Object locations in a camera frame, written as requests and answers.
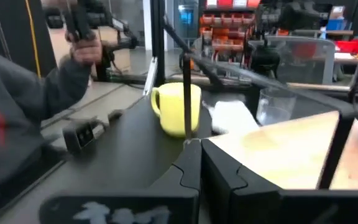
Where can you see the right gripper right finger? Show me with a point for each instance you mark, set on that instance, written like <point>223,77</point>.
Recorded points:
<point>222,186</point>

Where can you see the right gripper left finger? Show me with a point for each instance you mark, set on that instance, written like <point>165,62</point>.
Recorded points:
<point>185,174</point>

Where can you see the yellow mug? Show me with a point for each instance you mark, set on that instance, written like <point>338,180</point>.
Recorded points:
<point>169,105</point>

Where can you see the light wooden board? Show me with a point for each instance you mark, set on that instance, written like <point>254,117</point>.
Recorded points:
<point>291,149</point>

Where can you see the clear plastic cup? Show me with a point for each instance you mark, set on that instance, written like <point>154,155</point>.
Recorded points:
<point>275,105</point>

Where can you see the white waffle cloth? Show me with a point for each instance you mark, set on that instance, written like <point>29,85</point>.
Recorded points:
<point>232,116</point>

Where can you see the red bin storage rack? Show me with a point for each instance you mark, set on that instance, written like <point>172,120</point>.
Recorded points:
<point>225,21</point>

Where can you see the person's hand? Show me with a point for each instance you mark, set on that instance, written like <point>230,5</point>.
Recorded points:
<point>85,51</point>

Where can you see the grey office chair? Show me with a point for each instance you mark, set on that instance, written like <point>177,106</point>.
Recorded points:
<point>306,49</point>

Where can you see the wooden table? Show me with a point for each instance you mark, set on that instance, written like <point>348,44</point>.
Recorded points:
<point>353,58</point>
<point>309,32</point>

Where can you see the clear spray bottle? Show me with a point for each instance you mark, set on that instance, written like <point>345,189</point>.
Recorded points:
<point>323,32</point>

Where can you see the person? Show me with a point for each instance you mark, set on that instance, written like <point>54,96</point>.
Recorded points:
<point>8,102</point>

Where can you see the red plastic bin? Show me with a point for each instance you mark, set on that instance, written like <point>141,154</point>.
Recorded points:
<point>356,45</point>

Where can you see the blue plastic bin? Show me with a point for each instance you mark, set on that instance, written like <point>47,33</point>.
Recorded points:
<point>334,25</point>

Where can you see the small cardboard box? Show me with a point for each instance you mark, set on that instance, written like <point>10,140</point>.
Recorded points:
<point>337,12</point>

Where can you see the black partition panel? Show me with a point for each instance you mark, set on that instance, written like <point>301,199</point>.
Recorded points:
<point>8,21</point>

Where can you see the silver corner bracket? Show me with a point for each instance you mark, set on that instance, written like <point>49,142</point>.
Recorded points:
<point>151,77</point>

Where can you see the black table camera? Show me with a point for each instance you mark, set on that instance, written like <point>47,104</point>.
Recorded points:
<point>81,133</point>

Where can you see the black aluminium table frame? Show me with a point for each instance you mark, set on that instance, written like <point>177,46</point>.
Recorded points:
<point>158,31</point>

